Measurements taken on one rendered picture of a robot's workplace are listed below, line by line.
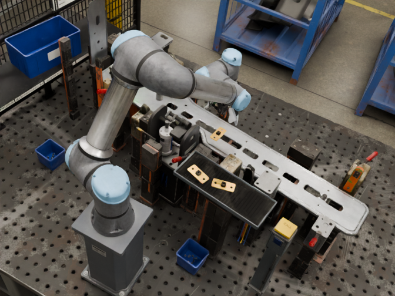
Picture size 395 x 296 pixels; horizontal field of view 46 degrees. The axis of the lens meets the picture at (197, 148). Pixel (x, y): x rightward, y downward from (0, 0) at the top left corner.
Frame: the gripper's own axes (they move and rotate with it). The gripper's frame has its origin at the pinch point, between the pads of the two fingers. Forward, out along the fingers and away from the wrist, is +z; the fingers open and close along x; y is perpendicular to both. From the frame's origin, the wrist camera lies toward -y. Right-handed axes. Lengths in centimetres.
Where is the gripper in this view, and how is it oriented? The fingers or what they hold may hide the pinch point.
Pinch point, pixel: (222, 116)
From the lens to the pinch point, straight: 198.6
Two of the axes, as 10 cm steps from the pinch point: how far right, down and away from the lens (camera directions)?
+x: 8.0, 5.1, -3.2
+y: -5.9, 5.8, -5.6
